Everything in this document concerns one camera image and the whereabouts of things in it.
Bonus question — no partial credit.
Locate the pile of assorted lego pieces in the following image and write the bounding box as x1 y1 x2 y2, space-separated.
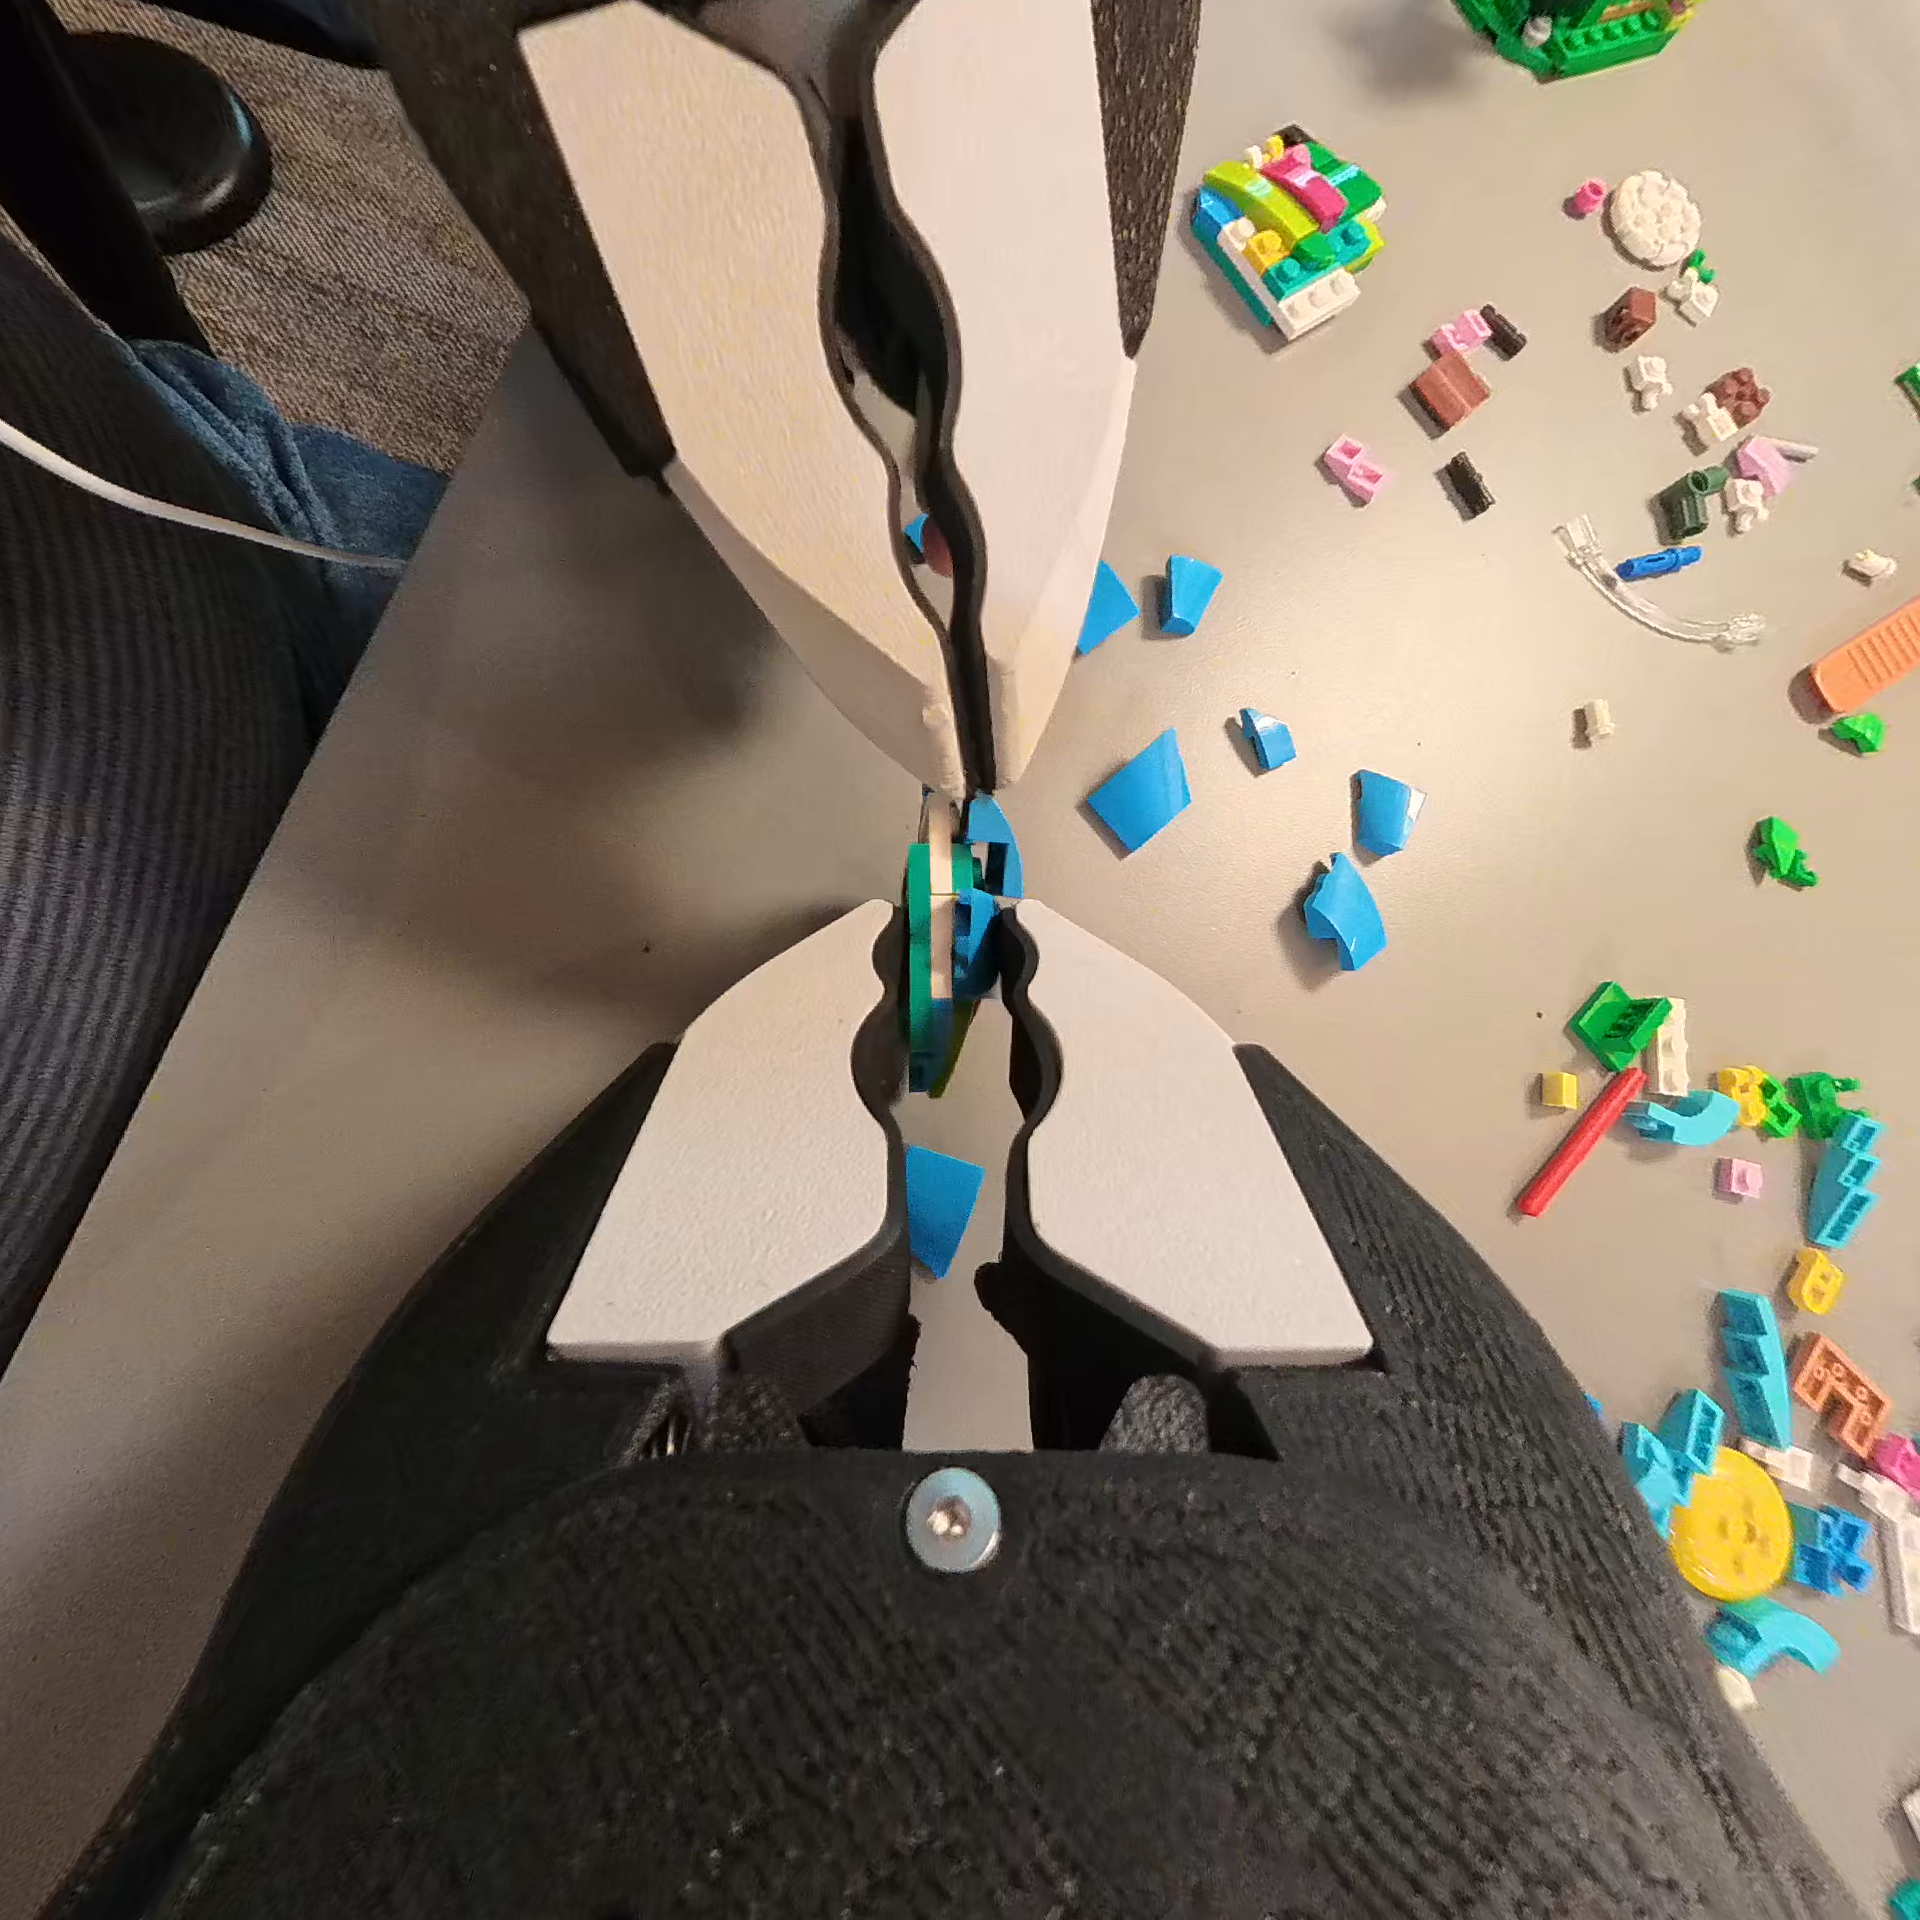
1583 1243 1920 1711

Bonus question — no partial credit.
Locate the orange lego brick separator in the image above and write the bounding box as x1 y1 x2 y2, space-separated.
1792 596 1920 721

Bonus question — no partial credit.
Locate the light blue lego slope brick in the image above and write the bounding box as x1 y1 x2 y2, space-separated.
1804 1112 1882 1250

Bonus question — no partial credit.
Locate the white cable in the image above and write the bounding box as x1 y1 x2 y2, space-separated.
0 416 410 571

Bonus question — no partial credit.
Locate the blue curved lego arch piece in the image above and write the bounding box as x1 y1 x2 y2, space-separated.
1300 852 1390 971

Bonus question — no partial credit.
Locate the black office chair base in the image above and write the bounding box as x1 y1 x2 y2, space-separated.
0 0 277 258

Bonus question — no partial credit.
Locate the pink flower lego model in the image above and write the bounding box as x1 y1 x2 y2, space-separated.
1446 0 1713 83

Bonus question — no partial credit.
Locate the pink white lego piece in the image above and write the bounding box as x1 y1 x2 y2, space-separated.
1725 433 1821 534

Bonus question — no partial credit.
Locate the person's blue jeans leg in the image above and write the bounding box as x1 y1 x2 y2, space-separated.
127 335 452 632

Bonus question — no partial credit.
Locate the round green blue lego assembly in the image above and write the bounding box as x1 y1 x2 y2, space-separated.
900 785 1030 1097

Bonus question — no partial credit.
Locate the light blue lego arch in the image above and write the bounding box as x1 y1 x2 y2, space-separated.
1623 1086 1743 1150

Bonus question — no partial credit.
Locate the person's dark striped sweater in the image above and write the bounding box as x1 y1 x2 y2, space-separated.
0 223 397 1367

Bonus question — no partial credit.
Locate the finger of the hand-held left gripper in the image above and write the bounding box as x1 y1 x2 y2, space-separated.
867 0 1142 791
514 0 984 794

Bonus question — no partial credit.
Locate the multicolour lego block assembly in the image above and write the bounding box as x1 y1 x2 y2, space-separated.
1192 125 1390 347

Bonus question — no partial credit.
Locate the brown white lego piece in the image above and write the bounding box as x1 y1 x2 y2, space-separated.
1680 366 1772 451

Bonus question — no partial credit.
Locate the transparent curved lego piece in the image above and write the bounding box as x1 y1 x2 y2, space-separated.
1553 515 1765 649

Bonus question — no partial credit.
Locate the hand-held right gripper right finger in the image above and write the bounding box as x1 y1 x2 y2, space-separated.
993 899 1381 1374

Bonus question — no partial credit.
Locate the red lego bar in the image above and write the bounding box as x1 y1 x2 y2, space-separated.
1515 1068 1648 1218

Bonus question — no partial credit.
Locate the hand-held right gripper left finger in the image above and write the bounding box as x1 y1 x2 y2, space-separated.
542 896 918 1374

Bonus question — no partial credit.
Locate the white round lego plate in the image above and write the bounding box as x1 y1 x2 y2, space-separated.
1605 167 1705 272

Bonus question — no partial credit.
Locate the green lego slope brick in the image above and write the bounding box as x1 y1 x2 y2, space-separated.
1566 982 1671 1070

